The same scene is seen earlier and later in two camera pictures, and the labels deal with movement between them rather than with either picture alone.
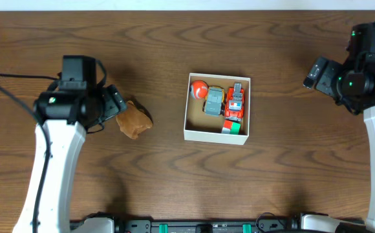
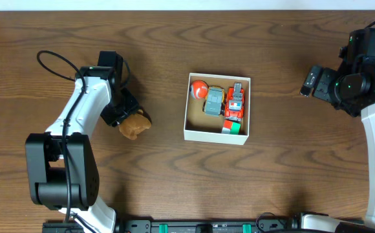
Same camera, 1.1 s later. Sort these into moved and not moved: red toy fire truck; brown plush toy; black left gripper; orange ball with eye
Moved: black left gripper
Not moved: brown plush toy; orange ball with eye; red toy fire truck
